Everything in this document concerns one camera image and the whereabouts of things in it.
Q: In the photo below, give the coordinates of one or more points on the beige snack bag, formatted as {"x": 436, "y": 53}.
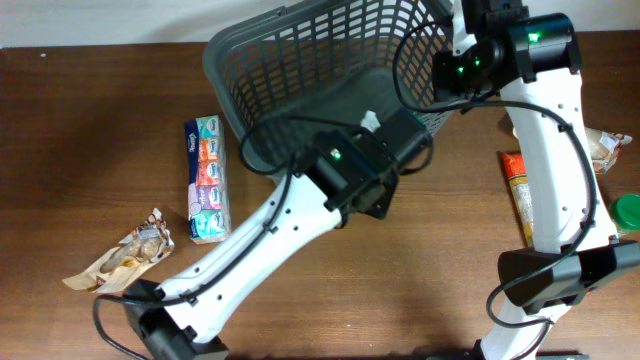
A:
{"x": 604, "y": 148}

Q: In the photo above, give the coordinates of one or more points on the orange spaghetti package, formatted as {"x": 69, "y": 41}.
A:
{"x": 520, "y": 195}

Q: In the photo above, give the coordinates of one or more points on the brown nut snack pouch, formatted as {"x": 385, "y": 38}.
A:
{"x": 144, "y": 247}

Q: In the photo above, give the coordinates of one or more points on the Kleenex tissue multipack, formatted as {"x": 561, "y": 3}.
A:
{"x": 207, "y": 193}

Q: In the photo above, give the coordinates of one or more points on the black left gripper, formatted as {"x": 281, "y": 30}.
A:
{"x": 382, "y": 210}

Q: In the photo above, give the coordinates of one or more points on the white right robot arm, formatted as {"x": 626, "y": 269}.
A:
{"x": 530, "y": 66}

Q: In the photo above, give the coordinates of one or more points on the green lidded bottle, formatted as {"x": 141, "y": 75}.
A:
{"x": 625, "y": 213}

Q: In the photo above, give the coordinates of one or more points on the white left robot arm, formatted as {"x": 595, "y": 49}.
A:
{"x": 182, "y": 317}

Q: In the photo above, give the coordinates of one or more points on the grey plastic basket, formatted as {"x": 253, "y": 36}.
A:
{"x": 289, "y": 73}

